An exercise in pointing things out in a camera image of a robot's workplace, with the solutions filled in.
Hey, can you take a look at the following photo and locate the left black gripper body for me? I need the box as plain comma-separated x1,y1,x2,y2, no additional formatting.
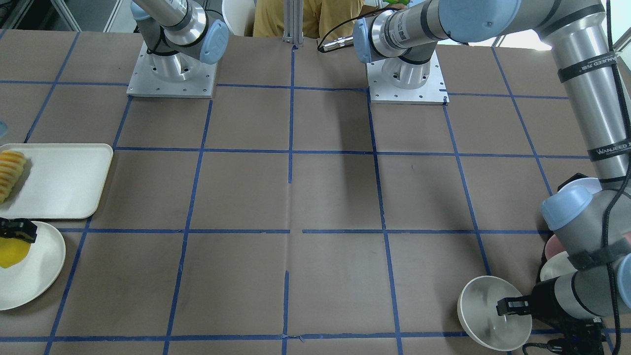
528,279,573,328

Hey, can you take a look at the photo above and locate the yellow lemon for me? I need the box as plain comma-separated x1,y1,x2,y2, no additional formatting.
0,238,31,268

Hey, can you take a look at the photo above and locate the cream white bowl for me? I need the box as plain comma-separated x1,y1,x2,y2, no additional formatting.
456,276,532,352

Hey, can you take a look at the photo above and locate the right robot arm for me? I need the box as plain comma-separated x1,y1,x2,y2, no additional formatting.
1,0,227,234

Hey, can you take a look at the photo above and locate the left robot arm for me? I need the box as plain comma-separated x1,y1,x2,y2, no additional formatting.
352,0,630,320

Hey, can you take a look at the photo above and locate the cream plate in rack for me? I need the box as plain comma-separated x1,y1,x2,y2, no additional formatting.
539,251,577,282

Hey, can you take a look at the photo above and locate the black dish rack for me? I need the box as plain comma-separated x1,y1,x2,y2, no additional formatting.
541,176,630,355

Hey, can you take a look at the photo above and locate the cream round plate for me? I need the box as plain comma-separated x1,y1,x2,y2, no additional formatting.
0,221,66,311

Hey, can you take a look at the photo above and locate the pink plate in rack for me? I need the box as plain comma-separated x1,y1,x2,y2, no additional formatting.
543,234,565,261

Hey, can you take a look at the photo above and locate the cream rectangular tray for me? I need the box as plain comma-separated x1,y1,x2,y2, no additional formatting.
0,143,113,220

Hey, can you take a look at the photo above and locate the white chair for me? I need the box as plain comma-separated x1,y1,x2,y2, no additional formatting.
221,0,255,37

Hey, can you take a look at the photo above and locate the person in yellow shirt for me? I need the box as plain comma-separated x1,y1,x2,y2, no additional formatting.
253,0,377,39

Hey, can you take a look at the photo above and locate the aluminium frame post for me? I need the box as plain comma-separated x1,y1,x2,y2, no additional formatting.
282,0,304,47

